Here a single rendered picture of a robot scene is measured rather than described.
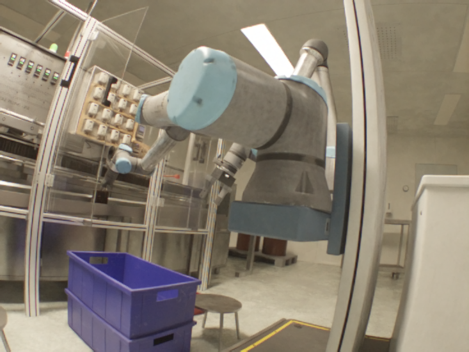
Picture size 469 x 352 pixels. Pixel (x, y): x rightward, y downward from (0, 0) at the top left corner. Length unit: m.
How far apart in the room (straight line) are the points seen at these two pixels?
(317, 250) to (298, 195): 5.11
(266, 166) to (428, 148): 5.34
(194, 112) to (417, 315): 0.49
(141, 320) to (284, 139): 0.84
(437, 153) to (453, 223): 5.30
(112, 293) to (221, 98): 0.89
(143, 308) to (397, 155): 5.24
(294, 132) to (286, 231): 0.18
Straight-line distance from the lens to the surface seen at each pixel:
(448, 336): 0.51
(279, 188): 0.47
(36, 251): 1.56
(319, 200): 0.49
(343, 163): 0.61
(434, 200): 0.47
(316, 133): 0.53
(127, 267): 1.64
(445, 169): 5.71
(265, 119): 0.46
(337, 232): 0.59
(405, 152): 5.66
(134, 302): 1.02
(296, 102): 0.51
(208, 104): 0.41
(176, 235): 2.63
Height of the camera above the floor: 0.74
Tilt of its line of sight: 9 degrees up
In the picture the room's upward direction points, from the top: 8 degrees clockwise
